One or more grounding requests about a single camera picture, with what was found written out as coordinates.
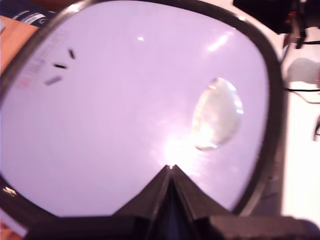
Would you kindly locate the dark blue printed pack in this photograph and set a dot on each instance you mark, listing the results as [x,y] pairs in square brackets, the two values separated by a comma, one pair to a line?
[27,15]

